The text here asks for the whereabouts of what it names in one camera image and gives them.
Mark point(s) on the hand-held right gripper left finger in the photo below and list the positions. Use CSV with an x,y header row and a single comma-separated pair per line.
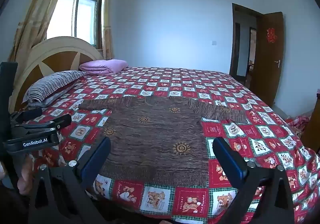
x,y
97,156

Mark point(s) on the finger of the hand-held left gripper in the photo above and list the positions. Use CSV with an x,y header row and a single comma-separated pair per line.
x,y
30,113
58,121

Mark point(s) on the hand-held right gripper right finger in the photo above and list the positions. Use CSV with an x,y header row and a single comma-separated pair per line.
x,y
230,156

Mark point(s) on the brown patterned sweater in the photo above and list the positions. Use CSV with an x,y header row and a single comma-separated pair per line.
x,y
155,139

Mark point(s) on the person's left hand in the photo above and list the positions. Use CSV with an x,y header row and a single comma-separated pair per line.
x,y
25,174

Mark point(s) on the red checked printed bed sheet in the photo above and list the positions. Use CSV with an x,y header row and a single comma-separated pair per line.
x,y
250,139

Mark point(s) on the grey striped pillow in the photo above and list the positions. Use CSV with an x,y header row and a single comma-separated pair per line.
x,y
50,86

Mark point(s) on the wooden bed headboard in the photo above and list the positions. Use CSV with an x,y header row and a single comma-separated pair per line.
x,y
57,59

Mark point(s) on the folded pink blanket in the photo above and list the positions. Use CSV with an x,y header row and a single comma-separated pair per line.
x,y
105,65

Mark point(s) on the crumpled red cloth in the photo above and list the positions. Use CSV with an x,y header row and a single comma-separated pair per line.
x,y
297,122

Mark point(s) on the wooden furniture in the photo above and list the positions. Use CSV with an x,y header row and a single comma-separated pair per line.
x,y
312,129

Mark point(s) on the brown wooden door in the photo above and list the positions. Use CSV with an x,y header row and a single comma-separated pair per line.
x,y
265,76

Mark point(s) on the wide beige curtain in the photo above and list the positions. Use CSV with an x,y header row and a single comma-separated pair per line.
x,y
37,14

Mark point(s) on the window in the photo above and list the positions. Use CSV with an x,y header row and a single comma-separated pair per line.
x,y
85,14

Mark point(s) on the red paper door decoration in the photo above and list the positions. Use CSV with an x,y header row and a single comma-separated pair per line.
x,y
271,35

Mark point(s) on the white wall switch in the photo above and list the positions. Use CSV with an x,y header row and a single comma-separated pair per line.
x,y
214,42

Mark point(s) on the brown door frame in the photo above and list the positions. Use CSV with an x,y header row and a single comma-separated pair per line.
x,y
235,39

